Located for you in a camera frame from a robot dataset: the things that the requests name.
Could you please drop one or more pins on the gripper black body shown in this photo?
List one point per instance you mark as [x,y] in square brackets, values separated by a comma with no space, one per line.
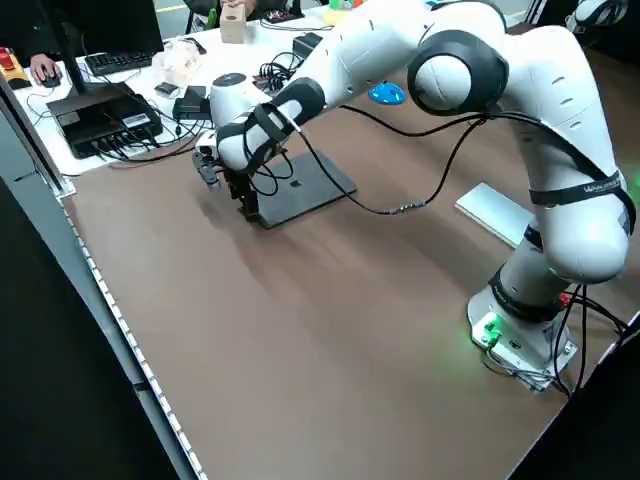
[235,180]

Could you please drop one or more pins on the grey laptop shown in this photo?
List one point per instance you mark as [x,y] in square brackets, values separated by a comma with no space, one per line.
[310,195]

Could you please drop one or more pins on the black computer mouse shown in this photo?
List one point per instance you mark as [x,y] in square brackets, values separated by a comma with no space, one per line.
[51,82]

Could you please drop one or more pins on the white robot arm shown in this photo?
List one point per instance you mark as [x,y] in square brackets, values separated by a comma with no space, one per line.
[380,50]
[605,12]

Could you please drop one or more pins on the white side desk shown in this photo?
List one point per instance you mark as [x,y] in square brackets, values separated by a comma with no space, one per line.
[240,55]

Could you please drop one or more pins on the blue desk lamp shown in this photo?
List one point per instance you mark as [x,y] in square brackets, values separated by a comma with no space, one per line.
[387,95]

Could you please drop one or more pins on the black power brick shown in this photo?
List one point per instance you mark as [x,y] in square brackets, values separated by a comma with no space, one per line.
[190,107]

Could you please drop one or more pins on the clear plastic bag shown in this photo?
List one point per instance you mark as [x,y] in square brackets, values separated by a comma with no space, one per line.
[175,62]

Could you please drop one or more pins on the black keyboard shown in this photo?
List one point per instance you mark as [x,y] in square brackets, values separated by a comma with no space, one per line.
[117,61]

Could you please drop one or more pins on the wooden block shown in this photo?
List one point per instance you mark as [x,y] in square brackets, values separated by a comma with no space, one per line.
[234,27]

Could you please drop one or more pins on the black power adapter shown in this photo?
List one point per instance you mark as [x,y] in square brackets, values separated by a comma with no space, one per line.
[307,44]

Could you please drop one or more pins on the black computer monitor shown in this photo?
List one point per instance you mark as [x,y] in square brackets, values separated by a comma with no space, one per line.
[110,25]

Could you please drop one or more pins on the yellow toy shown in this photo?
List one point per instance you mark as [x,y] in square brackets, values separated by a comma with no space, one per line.
[335,16]

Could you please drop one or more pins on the red emergency stop button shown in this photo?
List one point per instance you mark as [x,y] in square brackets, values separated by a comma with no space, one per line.
[6,59]

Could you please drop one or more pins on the person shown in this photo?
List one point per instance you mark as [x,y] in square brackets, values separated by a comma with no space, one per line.
[25,25]

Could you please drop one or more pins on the black backdrop cloth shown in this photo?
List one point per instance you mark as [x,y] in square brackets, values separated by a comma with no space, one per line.
[600,430]

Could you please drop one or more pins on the black network switch box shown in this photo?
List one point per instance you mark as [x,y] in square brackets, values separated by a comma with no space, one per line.
[100,125]

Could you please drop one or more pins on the aluminium frame post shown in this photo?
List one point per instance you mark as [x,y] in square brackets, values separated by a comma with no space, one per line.
[30,140]

